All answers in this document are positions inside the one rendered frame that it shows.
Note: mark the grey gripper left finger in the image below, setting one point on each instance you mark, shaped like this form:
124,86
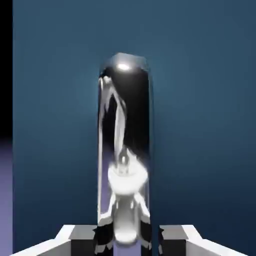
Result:
80,238

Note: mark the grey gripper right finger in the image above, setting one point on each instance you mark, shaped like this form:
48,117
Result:
176,238

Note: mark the blue painted cabinet door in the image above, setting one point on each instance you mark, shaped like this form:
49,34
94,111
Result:
200,100

